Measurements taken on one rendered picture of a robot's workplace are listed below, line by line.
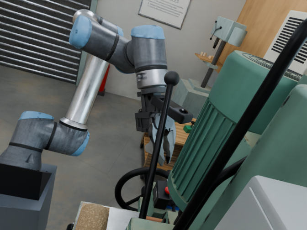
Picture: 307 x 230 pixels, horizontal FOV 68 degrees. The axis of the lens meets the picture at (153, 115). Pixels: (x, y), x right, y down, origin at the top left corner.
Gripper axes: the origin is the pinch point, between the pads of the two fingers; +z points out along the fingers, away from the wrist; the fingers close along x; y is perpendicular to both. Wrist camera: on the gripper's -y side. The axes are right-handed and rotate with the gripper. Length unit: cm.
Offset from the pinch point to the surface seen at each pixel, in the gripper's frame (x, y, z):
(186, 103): -181, 127, -14
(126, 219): 3.0, 17.7, 20.6
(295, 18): -168, 3, -72
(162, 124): 11.1, -10.3, -11.2
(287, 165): 25.9, -37.0, -9.6
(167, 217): 3.7, -1.7, 14.2
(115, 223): 6.9, 18.1, 20.4
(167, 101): 8.8, -10.3, -15.8
